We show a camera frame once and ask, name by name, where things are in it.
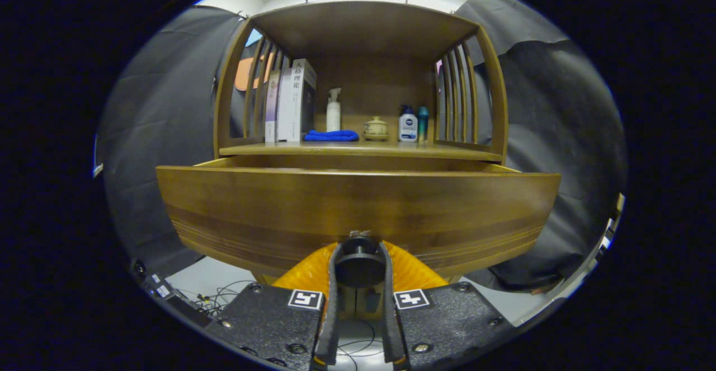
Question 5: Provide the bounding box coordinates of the blue folded cloth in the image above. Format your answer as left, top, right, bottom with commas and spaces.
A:
304, 130, 360, 142

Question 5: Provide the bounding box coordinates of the thin white book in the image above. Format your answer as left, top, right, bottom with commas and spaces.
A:
277, 69, 294, 142

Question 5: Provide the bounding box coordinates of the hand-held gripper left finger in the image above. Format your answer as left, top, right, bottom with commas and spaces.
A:
204, 241, 343, 371

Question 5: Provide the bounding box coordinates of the wooden cabinet door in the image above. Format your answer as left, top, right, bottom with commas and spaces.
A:
358, 287, 384, 320
338, 287, 359, 320

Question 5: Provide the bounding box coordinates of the wooden drawer with black knob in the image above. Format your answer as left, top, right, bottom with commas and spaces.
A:
156, 156, 562, 289

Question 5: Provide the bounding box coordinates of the wooden cabinet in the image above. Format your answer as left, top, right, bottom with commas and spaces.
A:
213, 1, 508, 321

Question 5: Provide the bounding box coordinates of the white pump bottle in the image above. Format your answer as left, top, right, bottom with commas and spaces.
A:
326, 88, 342, 132

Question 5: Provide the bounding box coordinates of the large white book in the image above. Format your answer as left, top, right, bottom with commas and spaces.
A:
288, 59, 317, 142

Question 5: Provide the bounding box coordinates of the thin purple book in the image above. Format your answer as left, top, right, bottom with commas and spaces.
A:
265, 72, 280, 143

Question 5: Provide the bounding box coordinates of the beige lidded tea cup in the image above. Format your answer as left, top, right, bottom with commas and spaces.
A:
362, 116, 389, 141

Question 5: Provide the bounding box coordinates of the wooden countertop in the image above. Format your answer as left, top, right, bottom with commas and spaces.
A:
219, 140, 502, 162

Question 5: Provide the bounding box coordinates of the white lotion bottle blue cap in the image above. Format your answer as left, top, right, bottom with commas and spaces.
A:
398, 106, 418, 143

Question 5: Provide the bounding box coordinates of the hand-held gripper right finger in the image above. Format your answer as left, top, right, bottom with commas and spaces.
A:
378, 241, 518, 371

